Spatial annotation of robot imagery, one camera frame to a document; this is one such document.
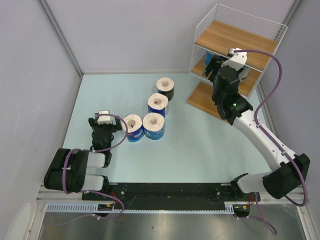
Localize blue monster paper roll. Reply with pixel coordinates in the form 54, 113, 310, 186
204, 51, 218, 69

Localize grey paper roll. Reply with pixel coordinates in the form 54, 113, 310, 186
238, 66, 251, 83

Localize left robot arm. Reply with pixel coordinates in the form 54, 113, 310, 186
43, 110, 127, 200

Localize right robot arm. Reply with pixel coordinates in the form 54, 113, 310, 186
203, 52, 310, 201

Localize black wrapped paper roll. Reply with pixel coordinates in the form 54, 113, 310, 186
156, 77, 175, 101

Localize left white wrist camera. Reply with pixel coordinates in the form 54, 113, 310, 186
97, 110, 113, 125

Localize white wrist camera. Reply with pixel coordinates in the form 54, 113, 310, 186
97, 110, 113, 125
221, 48, 247, 71

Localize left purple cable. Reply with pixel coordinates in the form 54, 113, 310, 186
49, 113, 130, 226

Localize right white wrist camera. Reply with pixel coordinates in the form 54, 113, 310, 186
221, 48, 247, 71

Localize white wire wooden shelf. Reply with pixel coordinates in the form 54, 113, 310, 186
186, 4, 288, 118

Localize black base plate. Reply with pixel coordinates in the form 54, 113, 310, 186
82, 183, 261, 217

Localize aluminium rail frame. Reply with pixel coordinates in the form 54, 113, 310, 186
34, 182, 310, 204

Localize white slotted cable duct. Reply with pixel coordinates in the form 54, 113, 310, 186
46, 202, 234, 215

